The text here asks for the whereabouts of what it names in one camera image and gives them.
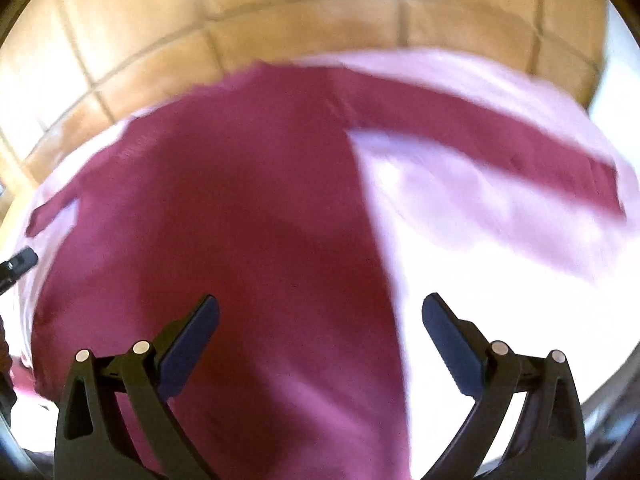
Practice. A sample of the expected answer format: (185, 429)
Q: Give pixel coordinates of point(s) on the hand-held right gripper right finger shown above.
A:
(450, 345)

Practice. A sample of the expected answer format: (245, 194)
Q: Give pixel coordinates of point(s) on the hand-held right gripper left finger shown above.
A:
(192, 340)

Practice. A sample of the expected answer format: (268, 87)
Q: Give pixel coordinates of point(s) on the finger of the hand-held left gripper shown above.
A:
(20, 260)

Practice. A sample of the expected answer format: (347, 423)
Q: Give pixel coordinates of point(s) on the maroon long-sleeve shirt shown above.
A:
(240, 210)

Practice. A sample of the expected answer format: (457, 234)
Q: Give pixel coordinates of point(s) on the pink blanket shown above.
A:
(475, 240)

